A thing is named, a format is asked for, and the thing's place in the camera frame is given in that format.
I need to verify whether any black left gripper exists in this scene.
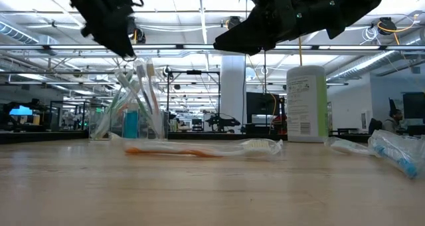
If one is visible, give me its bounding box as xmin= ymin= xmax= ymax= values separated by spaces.
xmin=81 ymin=0 xmax=137 ymax=58

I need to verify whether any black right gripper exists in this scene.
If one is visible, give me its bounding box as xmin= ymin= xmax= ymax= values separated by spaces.
xmin=214 ymin=0 xmax=301 ymax=57

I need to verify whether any blue toothbrush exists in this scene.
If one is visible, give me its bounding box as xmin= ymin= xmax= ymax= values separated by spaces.
xmin=367 ymin=129 xmax=425 ymax=180

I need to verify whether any white building pillar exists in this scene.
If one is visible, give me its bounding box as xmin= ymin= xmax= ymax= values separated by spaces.
xmin=220 ymin=55 xmax=247 ymax=134

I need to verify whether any black monitor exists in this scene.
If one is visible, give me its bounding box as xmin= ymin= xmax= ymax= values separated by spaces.
xmin=245 ymin=92 xmax=282 ymax=124
xmin=402 ymin=92 xmax=425 ymax=120

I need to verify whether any white green wipes canister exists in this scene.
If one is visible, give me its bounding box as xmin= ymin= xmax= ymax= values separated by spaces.
xmin=286 ymin=65 xmax=329 ymax=144

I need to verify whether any red tool cabinet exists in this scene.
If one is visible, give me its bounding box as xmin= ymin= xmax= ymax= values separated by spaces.
xmin=269 ymin=114 xmax=288 ymax=136

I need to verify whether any clear plastic holder box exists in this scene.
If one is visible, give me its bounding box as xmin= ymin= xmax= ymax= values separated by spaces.
xmin=88 ymin=101 xmax=167 ymax=141

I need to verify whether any blue lit screen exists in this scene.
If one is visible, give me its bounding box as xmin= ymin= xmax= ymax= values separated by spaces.
xmin=9 ymin=105 xmax=34 ymax=116

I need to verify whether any black office chair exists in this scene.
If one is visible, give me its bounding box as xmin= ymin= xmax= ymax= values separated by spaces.
xmin=367 ymin=118 xmax=383 ymax=136

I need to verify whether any person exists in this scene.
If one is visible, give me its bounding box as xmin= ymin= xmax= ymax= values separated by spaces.
xmin=381 ymin=108 xmax=404 ymax=132

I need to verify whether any black ceiling cable reel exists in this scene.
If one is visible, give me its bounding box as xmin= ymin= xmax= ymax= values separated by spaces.
xmin=377 ymin=17 xmax=398 ymax=37
xmin=134 ymin=26 xmax=147 ymax=45
xmin=226 ymin=15 xmax=242 ymax=30

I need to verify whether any overhead aluminium frame bar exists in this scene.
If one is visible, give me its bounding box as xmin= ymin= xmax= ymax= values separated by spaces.
xmin=0 ymin=44 xmax=425 ymax=51

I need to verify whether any black metal frame stand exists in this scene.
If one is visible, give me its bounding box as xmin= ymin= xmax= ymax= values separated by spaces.
xmin=165 ymin=69 xmax=222 ymax=134

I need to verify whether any silver ventilation duct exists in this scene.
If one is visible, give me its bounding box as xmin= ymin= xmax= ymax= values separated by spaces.
xmin=0 ymin=21 xmax=60 ymax=47
xmin=327 ymin=48 xmax=425 ymax=84

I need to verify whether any black table rail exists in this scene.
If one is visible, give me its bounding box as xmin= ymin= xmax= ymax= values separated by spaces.
xmin=0 ymin=130 xmax=373 ymax=144

